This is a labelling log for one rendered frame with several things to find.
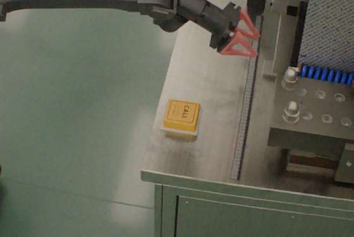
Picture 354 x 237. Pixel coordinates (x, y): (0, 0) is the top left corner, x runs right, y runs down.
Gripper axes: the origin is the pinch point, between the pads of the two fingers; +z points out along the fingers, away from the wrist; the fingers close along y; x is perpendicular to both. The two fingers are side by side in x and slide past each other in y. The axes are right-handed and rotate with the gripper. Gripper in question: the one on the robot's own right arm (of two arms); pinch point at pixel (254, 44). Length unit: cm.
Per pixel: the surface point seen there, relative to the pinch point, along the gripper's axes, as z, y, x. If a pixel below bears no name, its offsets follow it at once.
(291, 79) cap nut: 8.0, 8.3, 4.2
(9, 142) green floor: -21, -44, -135
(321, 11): 5.0, 0.3, 17.9
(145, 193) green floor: 28, -32, -107
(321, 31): 8.4, 0.3, 13.7
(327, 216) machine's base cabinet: 31.7, 25.6, -9.2
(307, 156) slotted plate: 19.1, 19.0, -2.7
